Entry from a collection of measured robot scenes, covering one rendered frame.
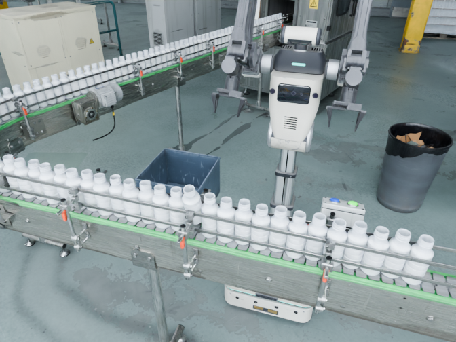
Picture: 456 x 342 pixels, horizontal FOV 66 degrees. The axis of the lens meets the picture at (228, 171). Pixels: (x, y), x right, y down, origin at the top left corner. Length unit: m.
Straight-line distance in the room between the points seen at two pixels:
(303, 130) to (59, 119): 1.57
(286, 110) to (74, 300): 1.72
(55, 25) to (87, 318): 3.69
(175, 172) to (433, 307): 1.32
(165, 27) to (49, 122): 4.76
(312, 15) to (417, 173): 2.37
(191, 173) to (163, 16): 5.30
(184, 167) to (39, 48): 3.42
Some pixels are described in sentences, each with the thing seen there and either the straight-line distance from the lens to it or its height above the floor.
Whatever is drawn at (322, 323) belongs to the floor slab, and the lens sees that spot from 2.31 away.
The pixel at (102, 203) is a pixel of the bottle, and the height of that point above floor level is 1.06.
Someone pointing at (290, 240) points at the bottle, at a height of 1.07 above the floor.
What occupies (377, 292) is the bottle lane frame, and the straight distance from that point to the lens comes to 1.23.
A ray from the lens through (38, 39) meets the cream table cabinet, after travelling 5.01.
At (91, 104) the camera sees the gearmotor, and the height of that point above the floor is 0.97.
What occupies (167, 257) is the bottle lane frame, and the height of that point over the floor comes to 0.89.
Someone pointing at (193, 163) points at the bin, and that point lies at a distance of 1.87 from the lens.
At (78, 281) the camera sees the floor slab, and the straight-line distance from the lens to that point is 2.60.
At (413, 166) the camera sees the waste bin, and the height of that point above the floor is 0.47.
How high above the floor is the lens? 1.86
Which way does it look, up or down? 33 degrees down
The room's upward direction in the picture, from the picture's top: straight up
